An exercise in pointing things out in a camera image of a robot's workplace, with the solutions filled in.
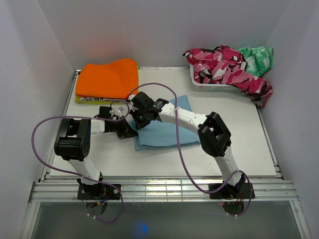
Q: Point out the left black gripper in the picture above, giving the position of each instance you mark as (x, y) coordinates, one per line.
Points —
(126, 131)

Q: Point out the white plastic basket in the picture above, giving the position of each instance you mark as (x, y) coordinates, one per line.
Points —
(212, 87)

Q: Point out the pink camouflage trousers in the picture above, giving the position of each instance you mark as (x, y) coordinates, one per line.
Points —
(225, 65)

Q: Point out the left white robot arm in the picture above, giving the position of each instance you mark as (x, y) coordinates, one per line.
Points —
(74, 137)

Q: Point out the folded orange trousers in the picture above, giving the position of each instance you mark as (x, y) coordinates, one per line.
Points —
(122, 65)

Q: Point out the aluminium mounting rail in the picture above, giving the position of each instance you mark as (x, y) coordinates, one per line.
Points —
(59, 189)

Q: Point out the folded yellow patterned trousers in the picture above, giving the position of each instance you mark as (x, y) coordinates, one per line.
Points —
(99, 100)

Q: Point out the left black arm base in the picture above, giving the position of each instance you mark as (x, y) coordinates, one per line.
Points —
(98, 192)

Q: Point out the green tie-dye trousers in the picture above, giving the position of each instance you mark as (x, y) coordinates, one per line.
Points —
(259, 59)

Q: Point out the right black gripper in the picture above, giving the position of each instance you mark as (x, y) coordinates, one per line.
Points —
(138, 125)

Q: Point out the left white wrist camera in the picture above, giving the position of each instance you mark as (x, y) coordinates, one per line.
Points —
(121, 111)

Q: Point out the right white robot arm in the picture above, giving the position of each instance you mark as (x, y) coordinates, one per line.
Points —
(214, 135)

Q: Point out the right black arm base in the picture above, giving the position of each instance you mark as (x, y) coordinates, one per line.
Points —
(228, 192)

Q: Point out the light blue trousers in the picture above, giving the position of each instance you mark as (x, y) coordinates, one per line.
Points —
(159, 135)

